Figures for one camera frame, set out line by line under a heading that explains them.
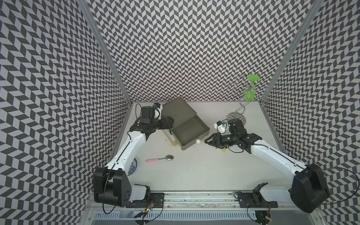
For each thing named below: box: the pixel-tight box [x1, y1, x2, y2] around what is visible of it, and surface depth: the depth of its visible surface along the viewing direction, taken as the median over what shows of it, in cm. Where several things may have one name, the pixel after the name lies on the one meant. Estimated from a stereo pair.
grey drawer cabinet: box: [162, 97, 209, 151], surface depth 83 cm
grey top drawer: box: [169, 114, 210, 150], surface depth 81 cm
